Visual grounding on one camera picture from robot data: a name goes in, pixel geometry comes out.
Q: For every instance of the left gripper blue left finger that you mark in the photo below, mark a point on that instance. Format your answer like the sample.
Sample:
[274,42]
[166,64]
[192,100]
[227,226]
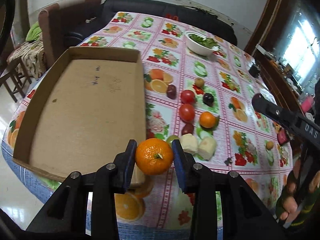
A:
[125,163]

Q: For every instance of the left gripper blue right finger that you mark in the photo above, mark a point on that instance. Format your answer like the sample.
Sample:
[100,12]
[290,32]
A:
[183,163]

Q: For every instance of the white cake cube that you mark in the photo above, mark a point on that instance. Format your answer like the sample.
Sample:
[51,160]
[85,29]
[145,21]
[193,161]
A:
[189,143]
[207,147]

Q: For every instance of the green grape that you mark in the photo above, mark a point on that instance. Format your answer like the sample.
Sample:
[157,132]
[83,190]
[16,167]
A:
[171,138]

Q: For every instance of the orange mandarin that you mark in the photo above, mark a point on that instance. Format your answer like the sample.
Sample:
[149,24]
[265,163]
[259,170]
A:
[154,157]
[207,120]

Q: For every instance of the small brown longan fruit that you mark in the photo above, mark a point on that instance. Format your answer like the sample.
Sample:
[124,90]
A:
[269,145]

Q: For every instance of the dark purple plum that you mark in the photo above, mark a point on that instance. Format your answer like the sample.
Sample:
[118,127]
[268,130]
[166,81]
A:
[208,99]

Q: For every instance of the cardboard tray box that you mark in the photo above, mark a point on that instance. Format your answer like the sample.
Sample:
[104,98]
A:
[85,110]

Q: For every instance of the person right hand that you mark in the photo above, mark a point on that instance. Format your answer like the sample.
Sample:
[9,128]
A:
[287,205]

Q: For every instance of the pink container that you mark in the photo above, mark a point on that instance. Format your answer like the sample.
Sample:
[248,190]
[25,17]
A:
[307,103]

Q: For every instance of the small dark red jujube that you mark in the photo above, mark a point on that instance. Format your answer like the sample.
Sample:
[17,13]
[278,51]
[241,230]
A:
[187,129]

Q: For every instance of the wooden sideboard counter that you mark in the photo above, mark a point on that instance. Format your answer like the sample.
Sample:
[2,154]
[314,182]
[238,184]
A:
[276,83]

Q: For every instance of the red tomato lower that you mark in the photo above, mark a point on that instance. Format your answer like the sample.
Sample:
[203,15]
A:
[187,112]

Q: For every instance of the red tomato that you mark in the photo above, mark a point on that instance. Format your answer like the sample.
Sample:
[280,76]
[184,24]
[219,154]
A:
[188,96]
[187,112]

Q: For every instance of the red tomato upper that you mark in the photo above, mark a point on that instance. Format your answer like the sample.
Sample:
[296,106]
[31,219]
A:
[188,96]

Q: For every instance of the dried red date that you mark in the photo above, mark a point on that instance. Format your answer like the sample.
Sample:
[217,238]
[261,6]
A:
[171,91]

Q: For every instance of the black cylindrical container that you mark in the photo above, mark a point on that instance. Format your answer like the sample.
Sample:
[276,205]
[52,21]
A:
[254,71]

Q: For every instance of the brown kiwi fruit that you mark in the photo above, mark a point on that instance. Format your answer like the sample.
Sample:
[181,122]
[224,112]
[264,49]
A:
[199,82]

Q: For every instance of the white bowl of greens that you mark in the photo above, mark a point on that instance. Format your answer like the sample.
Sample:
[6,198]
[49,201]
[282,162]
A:
[200,44]

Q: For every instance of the wooden stool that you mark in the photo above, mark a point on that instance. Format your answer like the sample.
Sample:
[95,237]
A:
[19,81]

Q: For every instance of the black leather sofa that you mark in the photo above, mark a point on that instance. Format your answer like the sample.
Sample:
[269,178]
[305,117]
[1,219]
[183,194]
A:
[103,14]

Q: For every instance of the patterned cushioned seat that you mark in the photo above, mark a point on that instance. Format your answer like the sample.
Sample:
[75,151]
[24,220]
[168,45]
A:
[33,56]

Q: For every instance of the brown armchair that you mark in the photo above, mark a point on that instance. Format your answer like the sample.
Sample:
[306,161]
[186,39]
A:
[67,23]

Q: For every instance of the green cloth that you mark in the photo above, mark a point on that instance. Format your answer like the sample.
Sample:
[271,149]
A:
[34,33]

